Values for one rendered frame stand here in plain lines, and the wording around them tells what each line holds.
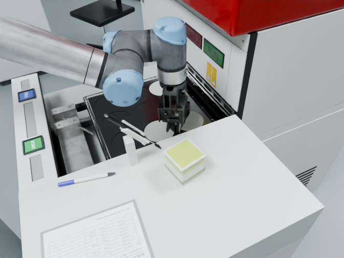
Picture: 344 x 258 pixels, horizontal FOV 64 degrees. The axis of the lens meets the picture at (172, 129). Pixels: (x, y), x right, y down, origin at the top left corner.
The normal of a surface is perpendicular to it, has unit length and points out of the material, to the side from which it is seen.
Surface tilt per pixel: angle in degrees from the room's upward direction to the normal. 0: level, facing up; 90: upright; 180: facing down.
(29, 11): 90
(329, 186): 0
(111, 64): 40
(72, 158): 0
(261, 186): 0
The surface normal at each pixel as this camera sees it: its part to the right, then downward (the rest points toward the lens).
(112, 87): 0.04, 0.72
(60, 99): -0.04, -0.71
